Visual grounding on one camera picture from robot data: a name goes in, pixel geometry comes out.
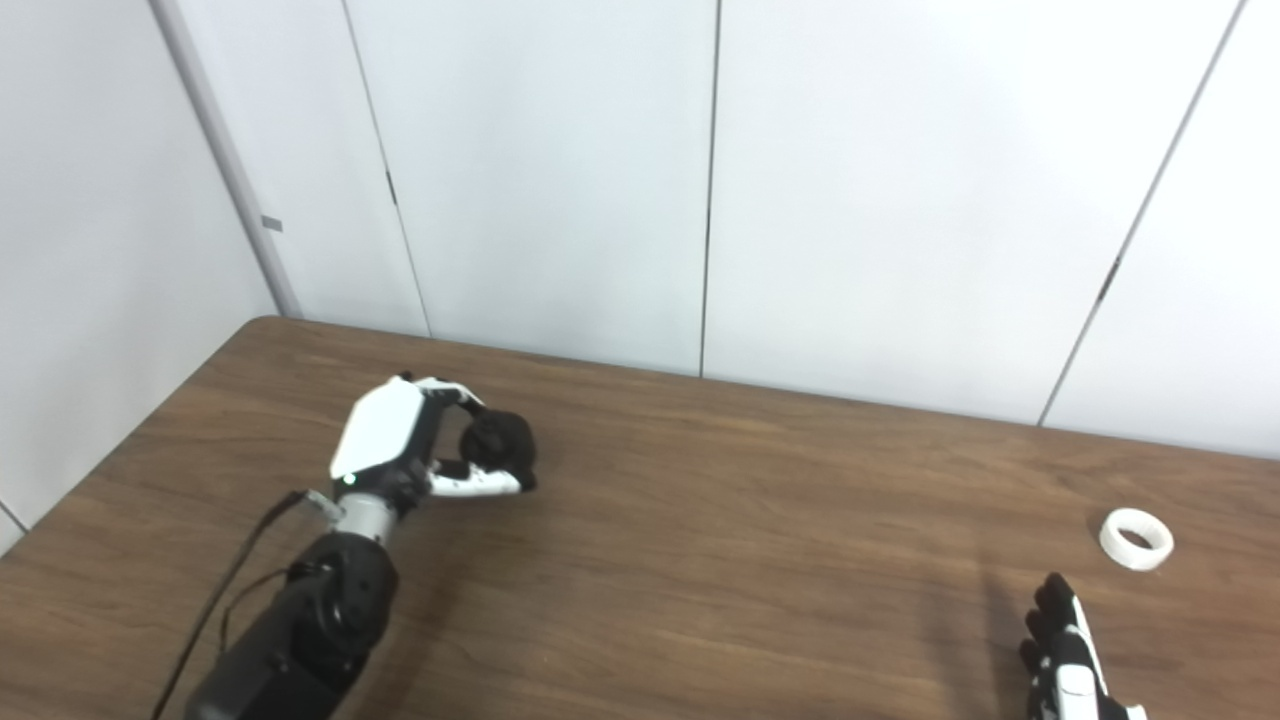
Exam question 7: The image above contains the grey wall corner post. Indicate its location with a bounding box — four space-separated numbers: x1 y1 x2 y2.
150 0 303 319

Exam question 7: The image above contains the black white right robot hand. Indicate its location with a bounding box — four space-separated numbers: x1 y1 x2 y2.
1019 572 1149 720

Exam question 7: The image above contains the round black plastic part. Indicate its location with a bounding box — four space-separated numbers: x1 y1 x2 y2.
458 410 538 483

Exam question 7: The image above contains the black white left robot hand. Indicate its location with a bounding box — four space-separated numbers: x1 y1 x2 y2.
329 373 538 516

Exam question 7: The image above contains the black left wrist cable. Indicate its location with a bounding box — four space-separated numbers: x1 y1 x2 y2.
150 488 346 720

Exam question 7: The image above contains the white plastic ring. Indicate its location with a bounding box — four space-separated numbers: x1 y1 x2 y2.
1099 508 1175 572

